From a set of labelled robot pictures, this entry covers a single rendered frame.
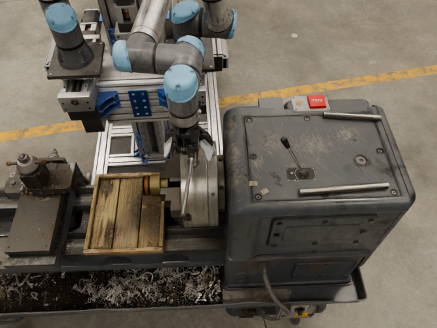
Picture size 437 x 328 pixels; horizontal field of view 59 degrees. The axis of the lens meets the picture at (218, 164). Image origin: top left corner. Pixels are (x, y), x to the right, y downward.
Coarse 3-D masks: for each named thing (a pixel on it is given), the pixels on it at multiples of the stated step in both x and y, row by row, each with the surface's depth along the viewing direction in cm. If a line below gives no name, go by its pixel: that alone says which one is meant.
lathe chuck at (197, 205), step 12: (180, 156) 132; (204, 156) 132; (180, 168) 129; (192, 168) 129; (204, 168) 129; (180, 180) 128; (192, 180) 128; (204, 180) 128; (192, 192) 128; (204, 192) 128; (192, 204) 129; (204, 204) 130; (192, 216) 132; (204, 216) 132
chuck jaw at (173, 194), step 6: (162, 192) 139; (168, 192) 139; (174, 192) 139; (180, 192) 139; (162, 198) 140; (168, 198) 137; (174, 198) 137; (180, 198) 136; (168, 204) 138; (174, 204) 135; (180, 204) 135; (174, 210) 133; (180, 210) 133; (174, 216) 135; (180, 216) 135; (186, 216) 133
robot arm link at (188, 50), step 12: (192, 36) 95; (156, 48) 93; (168, 48) 93; (180, 48) 93; (192, 48) 93; (204, 48) 97; (156, 60) 93; (168, 60) 93; (180, 60) 91; (192, 60) 92
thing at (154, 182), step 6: (156, 174) 142; (144, 180) 140; (150, 180) 140; (156, 180) 140; (162, 180) 141; (168, 180) 146; (144, 186) 140; (150, 186) 139; (156, 186) 139; (162, 186) 141; (168, 186) 146; (144, 192) 141; (150, 192) 140; (156, 192) 140
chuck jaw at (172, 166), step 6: (174, 150) 138; (174, 156) 139; (168, 162) 140; (174, 162) 140; (162, 168) 143; (168, 168) 140; (174, 168) 140; (162, 174) 141; (168, 174) 141; (174, 174) 141
